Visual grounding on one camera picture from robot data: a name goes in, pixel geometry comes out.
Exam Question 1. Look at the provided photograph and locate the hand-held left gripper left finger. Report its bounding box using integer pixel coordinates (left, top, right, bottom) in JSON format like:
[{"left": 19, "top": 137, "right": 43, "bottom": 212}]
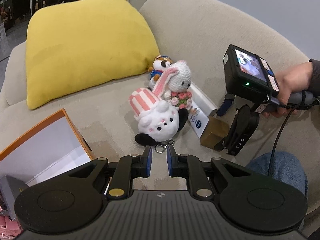
[{"left": 62, "top": 146, "right": 153, "bottom": 201}]

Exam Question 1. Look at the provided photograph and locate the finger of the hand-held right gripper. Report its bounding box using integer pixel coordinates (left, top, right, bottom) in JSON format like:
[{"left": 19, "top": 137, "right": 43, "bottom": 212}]
[
  {"left": 214, "top": 136, "right": 232, "bottom": 153},
  {"left": 216, "top": 94, "right": 235, "bottom": 117}
]

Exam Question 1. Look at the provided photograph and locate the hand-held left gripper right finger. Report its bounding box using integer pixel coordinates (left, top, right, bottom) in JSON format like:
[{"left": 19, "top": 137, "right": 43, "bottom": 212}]
[{"left": 165, "top": 145, "right": 252, "bottom": 201}]

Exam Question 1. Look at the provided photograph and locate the brown cardboard box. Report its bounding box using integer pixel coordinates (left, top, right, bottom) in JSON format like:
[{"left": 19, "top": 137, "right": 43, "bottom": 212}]
[{"left": 201, "top": 116, "right": 230, "bottom": 152}]

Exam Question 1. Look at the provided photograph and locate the white long box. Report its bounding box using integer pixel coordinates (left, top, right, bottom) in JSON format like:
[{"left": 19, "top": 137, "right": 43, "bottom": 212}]
[{"left": 187, "top": 82, "right": 218, "bottom": 139}]

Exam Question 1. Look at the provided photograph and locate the white plush dog striped hat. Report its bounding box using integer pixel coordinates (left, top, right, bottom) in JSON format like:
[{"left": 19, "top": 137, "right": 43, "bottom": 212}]
[{"left": 128, "top": 87, "right": 189, "bottom": 155}]

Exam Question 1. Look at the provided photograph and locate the white crochet bunny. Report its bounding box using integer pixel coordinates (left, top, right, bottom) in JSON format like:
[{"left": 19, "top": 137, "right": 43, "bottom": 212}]
[{"left": 152, "top": 60, "right": 193, "bottom": 110}]

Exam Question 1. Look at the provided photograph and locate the shiba plush blue sailor outfit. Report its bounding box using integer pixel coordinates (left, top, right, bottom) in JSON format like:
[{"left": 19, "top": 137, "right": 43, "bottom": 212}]
[{"left": 147, "top": 54, "right": 175, "bottom": 89}]

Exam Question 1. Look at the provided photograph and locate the orange cardboard box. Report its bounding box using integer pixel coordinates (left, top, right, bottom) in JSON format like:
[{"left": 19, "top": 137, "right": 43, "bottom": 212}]
[{"left": 0, "top": 109, "right": 97, "bottom": 220}]

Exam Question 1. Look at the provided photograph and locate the person's right forearm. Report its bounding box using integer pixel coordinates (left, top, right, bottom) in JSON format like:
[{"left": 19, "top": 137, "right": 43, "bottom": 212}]
[{"left": 309, "top": 59, "right": 320, "bottom": 98}]

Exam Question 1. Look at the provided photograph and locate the person's right hand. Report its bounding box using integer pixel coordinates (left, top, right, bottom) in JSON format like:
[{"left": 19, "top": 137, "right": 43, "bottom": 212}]
[{"left": 261, "top": 61, "right": 314, "bottom": 119}]

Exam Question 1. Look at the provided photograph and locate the beige sofa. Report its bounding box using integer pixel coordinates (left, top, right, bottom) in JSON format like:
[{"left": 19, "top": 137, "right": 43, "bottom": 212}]
[{"left": 0, "top": 0, "right": 320, "bottom": 240}]

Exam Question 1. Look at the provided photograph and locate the person's right leg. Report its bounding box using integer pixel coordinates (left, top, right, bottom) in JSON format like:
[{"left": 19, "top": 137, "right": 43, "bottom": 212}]
[{"left": 245, "top": 151, "right": 309, "bottom": 199}]

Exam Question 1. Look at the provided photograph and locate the yellow pillow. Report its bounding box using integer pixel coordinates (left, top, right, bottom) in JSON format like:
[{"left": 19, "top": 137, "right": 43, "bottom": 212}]
[{"left": 25, "top": 0, "right": 160, "bottom": 110}]

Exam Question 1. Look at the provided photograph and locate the white standing paper bag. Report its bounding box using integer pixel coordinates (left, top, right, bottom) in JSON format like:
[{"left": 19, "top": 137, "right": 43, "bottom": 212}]
[{"left": 0, "top": 21, "right": 7, "bottom": 53}]

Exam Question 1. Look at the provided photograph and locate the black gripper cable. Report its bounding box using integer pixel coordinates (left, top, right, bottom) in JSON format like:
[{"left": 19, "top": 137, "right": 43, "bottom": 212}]
[{"left": 267, "top": 96, "right": 320, "bottom": 178}]

